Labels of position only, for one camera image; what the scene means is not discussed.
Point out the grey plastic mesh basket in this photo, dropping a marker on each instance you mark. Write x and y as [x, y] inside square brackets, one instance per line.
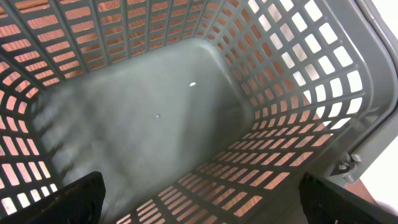
[193, 111]

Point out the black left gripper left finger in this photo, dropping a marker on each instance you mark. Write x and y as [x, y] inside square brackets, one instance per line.
[79, 202]

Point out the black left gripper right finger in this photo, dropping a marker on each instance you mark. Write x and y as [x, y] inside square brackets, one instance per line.
[325, 202]

